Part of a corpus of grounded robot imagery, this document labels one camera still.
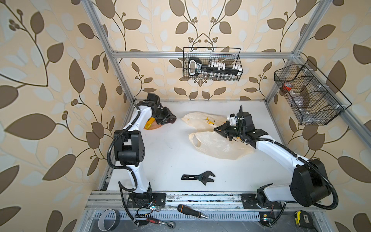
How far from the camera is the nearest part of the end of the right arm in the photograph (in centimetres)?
61

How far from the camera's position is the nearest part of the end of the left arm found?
713 mm

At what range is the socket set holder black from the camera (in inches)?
32.6

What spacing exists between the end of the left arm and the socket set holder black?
28 centimetres
